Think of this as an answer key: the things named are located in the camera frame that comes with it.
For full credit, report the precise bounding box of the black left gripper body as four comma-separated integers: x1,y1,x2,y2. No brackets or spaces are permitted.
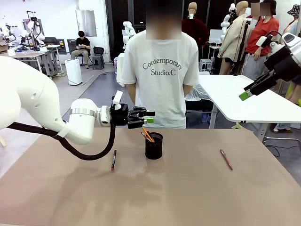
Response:
110,103,132,129

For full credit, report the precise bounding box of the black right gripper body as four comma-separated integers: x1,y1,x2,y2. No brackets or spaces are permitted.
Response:
264,48,294,80

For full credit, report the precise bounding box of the dark red pen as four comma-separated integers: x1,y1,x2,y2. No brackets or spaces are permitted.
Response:
220,149,234,171

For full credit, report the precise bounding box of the black mesh pen holder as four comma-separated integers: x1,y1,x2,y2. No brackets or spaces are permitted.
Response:
144,132,164,160

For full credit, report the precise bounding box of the person in white t-shirt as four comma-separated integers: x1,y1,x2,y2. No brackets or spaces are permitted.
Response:
121,0,200,129

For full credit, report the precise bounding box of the yellow green object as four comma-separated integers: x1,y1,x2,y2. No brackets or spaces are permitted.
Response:
285,83,301,106

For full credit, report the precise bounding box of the white side table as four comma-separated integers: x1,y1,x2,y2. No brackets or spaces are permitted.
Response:
198,74,301,124

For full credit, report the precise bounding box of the black tripod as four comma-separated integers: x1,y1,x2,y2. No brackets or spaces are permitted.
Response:
234,20,250,76

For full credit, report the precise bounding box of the person in red shirt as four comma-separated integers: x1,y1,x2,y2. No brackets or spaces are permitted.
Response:
242,0,280,81

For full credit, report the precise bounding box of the table with white cloth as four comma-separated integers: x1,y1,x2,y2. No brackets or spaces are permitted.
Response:
116,53,127,88

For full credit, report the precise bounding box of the mannequin in beige jacket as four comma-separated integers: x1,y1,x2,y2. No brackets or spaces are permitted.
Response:
217,1,251,76

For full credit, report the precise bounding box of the mannequin with bucket hat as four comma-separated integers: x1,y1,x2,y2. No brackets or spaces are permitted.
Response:
283,4,301,104

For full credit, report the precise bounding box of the clear plastic bag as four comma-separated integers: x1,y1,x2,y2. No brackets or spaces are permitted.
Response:
185,83,214,102

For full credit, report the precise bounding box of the white crate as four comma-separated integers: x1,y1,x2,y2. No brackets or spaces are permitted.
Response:
199,58,213,73

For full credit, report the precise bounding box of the black stool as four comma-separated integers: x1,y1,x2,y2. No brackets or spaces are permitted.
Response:
92,55,105,70

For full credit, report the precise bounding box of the white air purifier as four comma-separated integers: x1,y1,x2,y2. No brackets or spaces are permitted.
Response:
64,58,83,86

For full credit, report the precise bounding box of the white robot behind mannequins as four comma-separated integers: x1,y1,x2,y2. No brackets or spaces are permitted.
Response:
220,3,237,45

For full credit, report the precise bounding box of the mannequin in dark red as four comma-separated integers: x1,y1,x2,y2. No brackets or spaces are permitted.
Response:
182,2,210,45

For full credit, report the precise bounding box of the seated person in black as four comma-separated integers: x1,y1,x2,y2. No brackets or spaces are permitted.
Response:
71,30,92,69

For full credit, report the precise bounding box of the small white desk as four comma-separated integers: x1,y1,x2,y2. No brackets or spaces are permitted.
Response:
43,43,64,78

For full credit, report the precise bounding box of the wooden top desk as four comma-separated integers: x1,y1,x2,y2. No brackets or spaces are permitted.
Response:
0,50,48,78

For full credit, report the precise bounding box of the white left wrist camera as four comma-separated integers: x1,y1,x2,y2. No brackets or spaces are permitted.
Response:
111,90,124,109

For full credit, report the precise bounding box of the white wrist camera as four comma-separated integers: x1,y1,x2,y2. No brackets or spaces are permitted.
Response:
255,34,273,48
111,90,124,109

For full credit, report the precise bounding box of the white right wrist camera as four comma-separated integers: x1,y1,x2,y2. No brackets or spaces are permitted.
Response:
255,34,273,48

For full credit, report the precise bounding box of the black cable sleeve left arm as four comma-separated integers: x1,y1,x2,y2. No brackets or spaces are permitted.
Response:
8,122,117,161

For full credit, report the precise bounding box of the grey wall panel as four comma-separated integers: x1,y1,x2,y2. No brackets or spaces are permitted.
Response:
75,9,97,37

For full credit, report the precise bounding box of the white robot with black cables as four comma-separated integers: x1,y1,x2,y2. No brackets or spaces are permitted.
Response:
24,10,47,51

